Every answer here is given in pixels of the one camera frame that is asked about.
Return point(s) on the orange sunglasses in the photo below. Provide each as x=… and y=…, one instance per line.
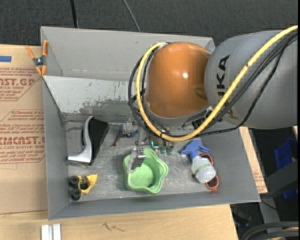
x=213, y=184

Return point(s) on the brown cardboard board, red print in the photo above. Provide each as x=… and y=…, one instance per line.
x=17, y=124

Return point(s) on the grey metal bin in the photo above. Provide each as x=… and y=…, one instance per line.
x=110, y=164

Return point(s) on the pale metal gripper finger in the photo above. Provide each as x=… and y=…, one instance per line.
x=140, y=159
x=130, y=164

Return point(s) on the black and silver stapler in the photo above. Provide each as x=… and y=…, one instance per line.
x=96, y=136

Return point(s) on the small brown and blue tool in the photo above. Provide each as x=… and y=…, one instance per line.
x=117, y=139

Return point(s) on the yellow toy car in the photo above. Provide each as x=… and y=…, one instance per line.
x=88, y=182

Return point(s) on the blue-headed clear spray bottle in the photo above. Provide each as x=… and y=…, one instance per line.
x=202, y=167

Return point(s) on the green star-shaped bowl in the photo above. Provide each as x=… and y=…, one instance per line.
x=145, y=177

